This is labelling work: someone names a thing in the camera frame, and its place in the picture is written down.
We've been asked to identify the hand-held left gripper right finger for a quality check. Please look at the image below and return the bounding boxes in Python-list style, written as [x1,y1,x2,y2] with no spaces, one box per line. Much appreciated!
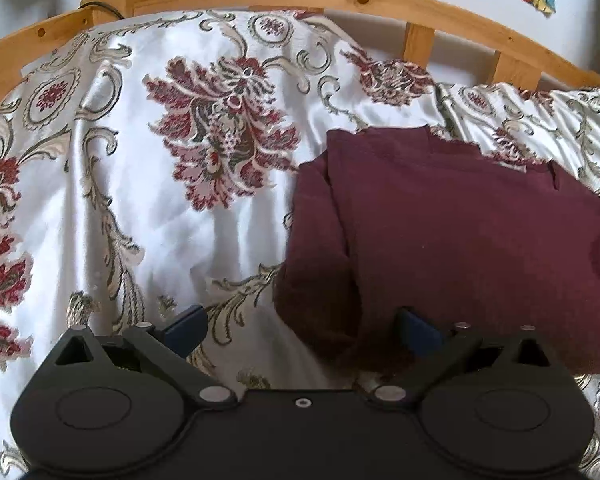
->
[365,307,556,411]

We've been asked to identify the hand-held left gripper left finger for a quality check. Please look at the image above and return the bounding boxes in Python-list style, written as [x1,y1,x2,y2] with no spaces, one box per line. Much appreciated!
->
[50,305,238,408]

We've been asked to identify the maroon sweater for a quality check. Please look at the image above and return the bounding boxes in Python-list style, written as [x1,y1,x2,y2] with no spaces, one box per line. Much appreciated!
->
[274,126,600,378]

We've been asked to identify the floral satin blanket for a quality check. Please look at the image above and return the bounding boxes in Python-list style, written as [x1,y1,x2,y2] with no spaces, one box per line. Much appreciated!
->
[0,7,600,480]

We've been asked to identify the black cable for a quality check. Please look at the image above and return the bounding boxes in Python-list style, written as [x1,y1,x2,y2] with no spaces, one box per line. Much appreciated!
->
[79,4,127,20]

